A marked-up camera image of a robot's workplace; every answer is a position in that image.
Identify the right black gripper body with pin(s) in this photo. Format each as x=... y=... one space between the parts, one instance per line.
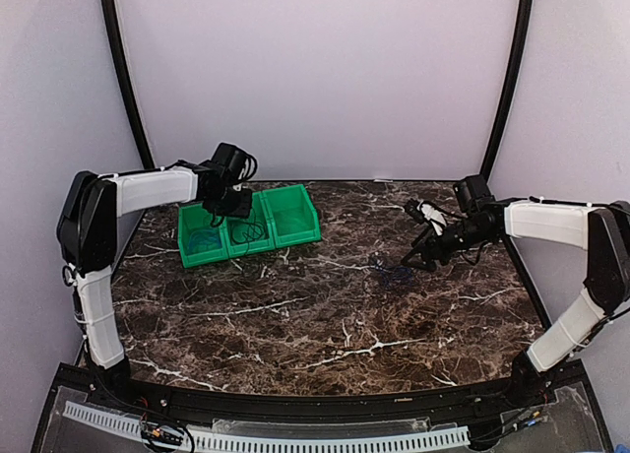
x=472 y=237

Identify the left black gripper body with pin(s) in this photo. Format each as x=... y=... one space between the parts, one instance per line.
x=229 y=204

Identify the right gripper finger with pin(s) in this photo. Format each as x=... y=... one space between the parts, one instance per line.
x=415 y=260
x=425 y=243

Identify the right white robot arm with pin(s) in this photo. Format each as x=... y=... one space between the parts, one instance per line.
x=601 y=230

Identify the left green plastic bin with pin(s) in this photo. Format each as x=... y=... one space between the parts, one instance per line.
x=200 y=237

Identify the right green plastic bin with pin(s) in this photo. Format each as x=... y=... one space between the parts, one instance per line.
x=292 y=215

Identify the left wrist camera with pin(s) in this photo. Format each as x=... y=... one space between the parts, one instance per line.
x=236 y=165

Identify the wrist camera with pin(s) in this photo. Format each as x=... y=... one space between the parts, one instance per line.
x=236 y=165
x=472 y=192

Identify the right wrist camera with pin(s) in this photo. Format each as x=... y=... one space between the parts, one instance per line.
x=472 y=192

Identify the black front rail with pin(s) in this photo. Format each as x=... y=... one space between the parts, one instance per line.
x=477 y=403

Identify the white slotted cable duct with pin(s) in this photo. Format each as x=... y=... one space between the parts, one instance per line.
x=205 y=440

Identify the left black frame post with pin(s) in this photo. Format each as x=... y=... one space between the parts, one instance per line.
x=124 y=81

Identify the black frame post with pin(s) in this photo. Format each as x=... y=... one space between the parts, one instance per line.
x=124 y=81
x=509 y=86

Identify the right black frame post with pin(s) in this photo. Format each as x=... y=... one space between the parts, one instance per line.
x=509 y=86

